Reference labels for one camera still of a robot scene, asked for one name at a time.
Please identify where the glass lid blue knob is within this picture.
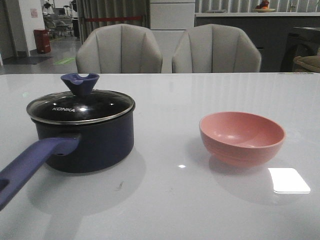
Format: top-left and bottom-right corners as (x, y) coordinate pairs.
(26, 73), (135, 126)

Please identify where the pink bowl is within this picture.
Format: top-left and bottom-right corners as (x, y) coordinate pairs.
(199, 111), (286, 168)

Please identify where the dark blue saucepan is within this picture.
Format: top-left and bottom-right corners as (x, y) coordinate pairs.
(0, 117), (136, 211)

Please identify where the left beige chair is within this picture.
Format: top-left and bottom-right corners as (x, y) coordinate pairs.
(75, 23), (163, 74)

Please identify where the beige chair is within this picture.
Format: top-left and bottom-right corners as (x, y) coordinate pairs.
(75, 23), (163, 74)
(171, 24), (262, 74)

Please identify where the right beige chair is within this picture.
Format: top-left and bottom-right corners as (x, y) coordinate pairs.
(171, 24), (262, 74)

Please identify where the white cabinet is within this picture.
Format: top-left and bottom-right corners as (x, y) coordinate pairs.
(149, 0), (196, 73)

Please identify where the red trash bin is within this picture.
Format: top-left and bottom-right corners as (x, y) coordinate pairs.
(33, 29), (51, 54)

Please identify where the dark counter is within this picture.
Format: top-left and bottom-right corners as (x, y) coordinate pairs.
(195, 12), (320, 72)

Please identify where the fruit plate on counter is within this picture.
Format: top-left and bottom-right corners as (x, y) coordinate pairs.
(253, 0), (276, 13)

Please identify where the olive cushion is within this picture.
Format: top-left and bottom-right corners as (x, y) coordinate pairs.
(293, 55), (320, 73)

